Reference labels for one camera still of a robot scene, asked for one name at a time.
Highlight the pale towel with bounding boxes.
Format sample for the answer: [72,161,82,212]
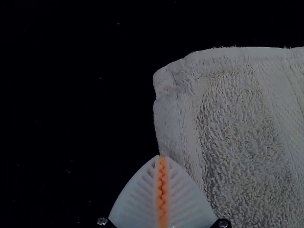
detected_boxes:
[152,45,304,228]

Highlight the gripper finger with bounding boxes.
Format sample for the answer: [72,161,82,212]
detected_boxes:
[96,154,165,228]
[159,155,233,228]

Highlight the black mat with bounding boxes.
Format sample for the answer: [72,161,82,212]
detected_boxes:
[0,0,304,228]

